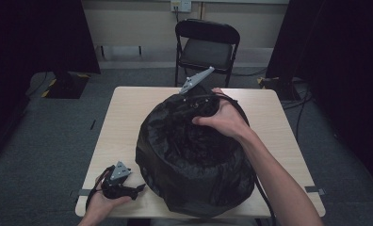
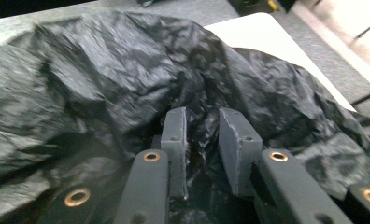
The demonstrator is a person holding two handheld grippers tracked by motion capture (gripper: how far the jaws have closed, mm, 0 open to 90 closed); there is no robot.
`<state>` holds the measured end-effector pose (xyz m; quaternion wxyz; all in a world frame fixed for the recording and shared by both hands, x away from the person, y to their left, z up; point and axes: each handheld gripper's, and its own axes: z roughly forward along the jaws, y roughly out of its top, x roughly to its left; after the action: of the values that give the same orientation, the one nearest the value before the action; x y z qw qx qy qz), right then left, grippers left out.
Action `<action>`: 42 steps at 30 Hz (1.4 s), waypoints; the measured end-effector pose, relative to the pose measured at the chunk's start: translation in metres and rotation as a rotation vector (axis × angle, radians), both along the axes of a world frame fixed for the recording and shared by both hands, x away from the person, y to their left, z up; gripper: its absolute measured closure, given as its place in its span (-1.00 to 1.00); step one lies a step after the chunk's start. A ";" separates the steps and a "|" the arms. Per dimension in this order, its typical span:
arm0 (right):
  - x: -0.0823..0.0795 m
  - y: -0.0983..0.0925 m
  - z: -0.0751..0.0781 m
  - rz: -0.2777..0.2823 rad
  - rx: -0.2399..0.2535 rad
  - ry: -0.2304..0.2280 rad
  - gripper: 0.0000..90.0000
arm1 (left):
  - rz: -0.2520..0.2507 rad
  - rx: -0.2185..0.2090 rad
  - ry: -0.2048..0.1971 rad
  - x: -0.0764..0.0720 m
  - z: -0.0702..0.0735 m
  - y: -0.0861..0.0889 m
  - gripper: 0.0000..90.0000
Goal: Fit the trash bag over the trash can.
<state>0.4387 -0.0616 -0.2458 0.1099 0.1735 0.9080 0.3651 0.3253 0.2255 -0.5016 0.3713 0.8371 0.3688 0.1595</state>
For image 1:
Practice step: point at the person's right hand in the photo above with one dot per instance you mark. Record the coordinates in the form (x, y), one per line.
(227, 117)

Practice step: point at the black folding chair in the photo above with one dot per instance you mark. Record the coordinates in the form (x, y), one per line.
(206, 47)

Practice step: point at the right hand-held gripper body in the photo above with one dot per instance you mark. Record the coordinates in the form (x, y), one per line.
(200, 94)

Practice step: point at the black stand base yellow tape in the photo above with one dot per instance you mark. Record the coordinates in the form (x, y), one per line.
(67, 86)

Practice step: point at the dark stand foot yellow tape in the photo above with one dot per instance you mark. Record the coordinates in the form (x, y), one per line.
(269, 83)

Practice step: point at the white wall outlet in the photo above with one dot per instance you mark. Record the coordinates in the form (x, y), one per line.
(181, 5)

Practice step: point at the grey tape strip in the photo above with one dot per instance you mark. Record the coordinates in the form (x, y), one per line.
(84, 192)
(315, 190)

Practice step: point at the person's left hand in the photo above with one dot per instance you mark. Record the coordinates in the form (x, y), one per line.
(101, 204)

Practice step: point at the tall black curtain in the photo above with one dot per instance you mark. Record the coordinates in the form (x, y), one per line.
(341, 62)

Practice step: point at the black plastic trash bag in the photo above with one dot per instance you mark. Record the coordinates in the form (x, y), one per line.
(194, 160)

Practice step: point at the wide black curtain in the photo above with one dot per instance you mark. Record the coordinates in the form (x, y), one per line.
(24, 47)

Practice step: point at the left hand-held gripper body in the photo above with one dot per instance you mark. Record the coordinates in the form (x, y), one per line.
(117, 179)

